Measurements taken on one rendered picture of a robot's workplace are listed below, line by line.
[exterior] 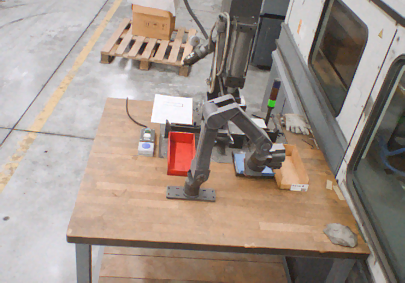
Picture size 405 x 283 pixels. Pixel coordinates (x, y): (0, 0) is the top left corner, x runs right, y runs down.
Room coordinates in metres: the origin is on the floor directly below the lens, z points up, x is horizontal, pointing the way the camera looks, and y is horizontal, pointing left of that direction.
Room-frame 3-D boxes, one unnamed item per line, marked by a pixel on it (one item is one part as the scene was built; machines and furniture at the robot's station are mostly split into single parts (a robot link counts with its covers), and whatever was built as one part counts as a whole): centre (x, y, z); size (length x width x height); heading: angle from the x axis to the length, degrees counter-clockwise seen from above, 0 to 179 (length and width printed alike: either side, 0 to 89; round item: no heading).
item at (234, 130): (1.66, -0.10, 0.98); 0.20 x 0.10 x 0.01; 98
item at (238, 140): (1.66, -0.10, 0.94); 0.20 x 0.10 x 0.07; 98
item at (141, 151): (1.47, 0.24, 0.90); 0.07 x 0.07 x 0.06; 8
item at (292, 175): (1.50, -0.41, 0.93); 0.25 x 0.13 x 0.08; 8
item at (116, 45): (4.78, 0.79, 0.07); 1.20 x 1.00 x 0.14; 2
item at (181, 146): (1.47, 0.08, 0.93); 0.25 x 0.12 x 0.06; 8
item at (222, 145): (1.74, -0.11, 0.88); 0.65 x 0.50 x 0.03; 98
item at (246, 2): (1.79, -0.08, 1.44); 0.17 x 0.13 x 0.42; 8
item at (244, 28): (1.66, -0.09, 1.37); 0.11 x 0.09 x 0.30; 98
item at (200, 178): (1.25, 0.00, 1.00); 0.09 x 0.06 x 0.06; 17
